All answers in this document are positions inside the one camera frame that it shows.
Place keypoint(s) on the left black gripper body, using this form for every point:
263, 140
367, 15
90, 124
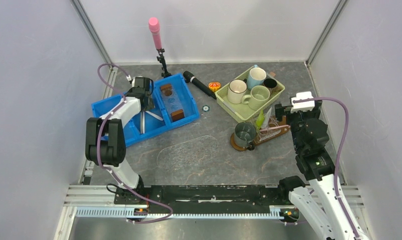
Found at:
149, 102

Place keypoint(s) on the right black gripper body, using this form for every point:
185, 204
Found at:
296, 120

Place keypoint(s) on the brown oval wooden tray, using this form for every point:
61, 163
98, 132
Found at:
238, 148

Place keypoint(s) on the white toothpaste tube red cap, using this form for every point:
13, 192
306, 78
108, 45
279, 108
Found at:
267, 116

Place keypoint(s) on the green toothpaste tube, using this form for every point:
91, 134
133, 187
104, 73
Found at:
259, 121

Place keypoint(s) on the grey toothbrush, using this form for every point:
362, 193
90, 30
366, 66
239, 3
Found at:
142, 123

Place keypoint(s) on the clear plastic toothbrush holder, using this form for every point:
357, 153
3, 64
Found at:
264, 135

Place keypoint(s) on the dark grey mug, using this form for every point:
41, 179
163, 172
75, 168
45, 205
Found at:
244, 135

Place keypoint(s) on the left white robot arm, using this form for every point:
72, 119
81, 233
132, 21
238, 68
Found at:
105, 140

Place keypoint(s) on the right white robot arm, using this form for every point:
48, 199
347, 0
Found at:
333, 219

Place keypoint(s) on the white toothbrush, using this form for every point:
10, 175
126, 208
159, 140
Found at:
155, 115

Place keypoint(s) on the light green mug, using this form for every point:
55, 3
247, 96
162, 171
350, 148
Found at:
257, 97

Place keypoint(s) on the black mug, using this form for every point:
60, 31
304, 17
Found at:
271, 84

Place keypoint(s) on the blue compartment bin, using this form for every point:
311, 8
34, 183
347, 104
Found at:
155, 127

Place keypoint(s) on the green plastic basket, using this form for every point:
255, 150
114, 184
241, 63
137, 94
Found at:
242, 112

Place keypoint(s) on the light blue mug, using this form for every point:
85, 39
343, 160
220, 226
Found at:
256, 76

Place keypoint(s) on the black cylinder marker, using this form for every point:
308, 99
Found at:
190, 78

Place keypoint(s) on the white mug brown rim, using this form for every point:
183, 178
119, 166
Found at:
236, 90

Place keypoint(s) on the pink microphone on stand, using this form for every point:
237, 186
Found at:
154, 28

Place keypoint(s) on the orange yellow toy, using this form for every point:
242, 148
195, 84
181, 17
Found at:
214, 86

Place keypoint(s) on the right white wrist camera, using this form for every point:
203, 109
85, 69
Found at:
302, 101

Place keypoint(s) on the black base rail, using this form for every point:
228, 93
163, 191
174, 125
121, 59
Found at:
209, 201

